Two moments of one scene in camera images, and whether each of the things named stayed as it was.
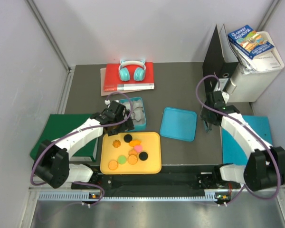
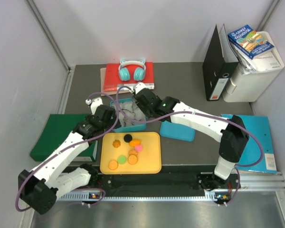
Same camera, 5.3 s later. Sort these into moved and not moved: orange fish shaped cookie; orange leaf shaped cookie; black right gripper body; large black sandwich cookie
Moved: black right gripper body
Not moved: large black sandwich cookie; orange leaf shaped cookie; orange fish shaped cookie
